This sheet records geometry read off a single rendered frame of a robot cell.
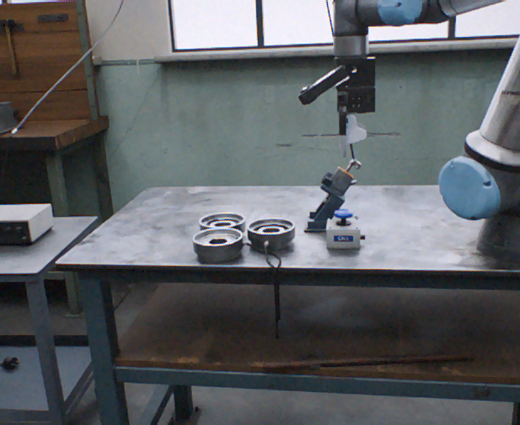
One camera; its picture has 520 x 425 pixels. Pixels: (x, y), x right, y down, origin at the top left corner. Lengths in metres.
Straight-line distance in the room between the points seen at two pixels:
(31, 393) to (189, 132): 1.50
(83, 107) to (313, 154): 1.14
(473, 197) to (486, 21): 1.93
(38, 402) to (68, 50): 1.69
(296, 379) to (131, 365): 0.37
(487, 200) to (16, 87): 2.51
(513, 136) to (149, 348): 0.90
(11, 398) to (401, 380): 1.20
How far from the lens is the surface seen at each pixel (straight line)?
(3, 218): 1.83
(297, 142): 2.85
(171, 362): 1.35
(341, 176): 1.33
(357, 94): 1.27
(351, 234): 1.22
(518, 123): 1.04
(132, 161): 3.07
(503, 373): 1.33
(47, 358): 1.73
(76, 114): 3.01
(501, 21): 2.95
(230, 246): 1.17
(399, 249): 1.24
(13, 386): 2.05
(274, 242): 1.22
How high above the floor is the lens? 1.25
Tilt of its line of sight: 18 degrees down
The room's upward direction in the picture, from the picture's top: 3 degrees counter-clockwise
